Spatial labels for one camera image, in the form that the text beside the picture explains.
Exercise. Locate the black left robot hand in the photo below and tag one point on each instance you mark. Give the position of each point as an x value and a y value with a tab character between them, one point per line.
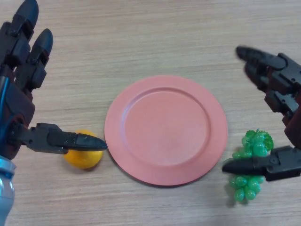
18	103

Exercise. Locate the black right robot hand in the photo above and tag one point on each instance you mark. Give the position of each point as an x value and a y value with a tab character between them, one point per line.
287	75

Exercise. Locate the yellow pear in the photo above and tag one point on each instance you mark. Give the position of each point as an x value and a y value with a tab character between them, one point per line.
84	160

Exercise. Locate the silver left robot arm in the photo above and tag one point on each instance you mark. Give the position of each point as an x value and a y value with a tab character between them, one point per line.
5	186

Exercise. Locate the pink round plate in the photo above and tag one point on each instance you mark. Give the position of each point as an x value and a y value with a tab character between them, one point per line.
164	131

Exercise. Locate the green grape bunch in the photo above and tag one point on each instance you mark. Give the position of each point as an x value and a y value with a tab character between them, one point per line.
244	188

